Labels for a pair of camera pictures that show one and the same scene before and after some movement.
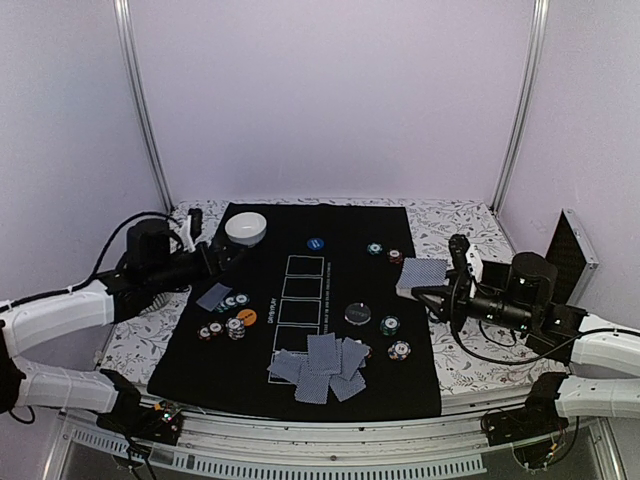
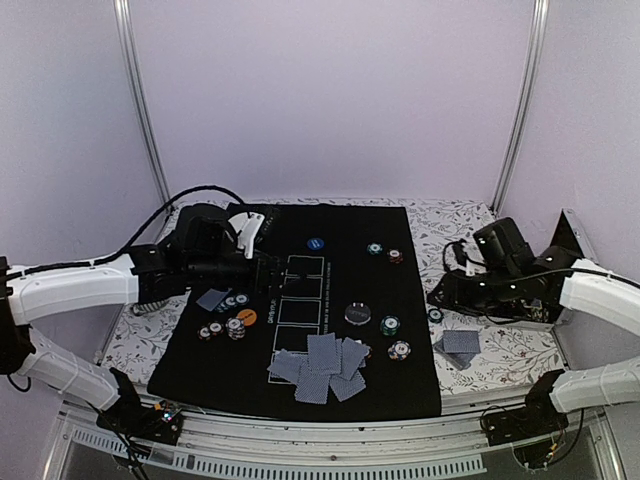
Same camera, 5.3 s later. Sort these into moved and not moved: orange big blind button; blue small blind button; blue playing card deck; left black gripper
Moved: left black gripper; blue playing card deck
Not moved: blue small blind button; orange big blind button
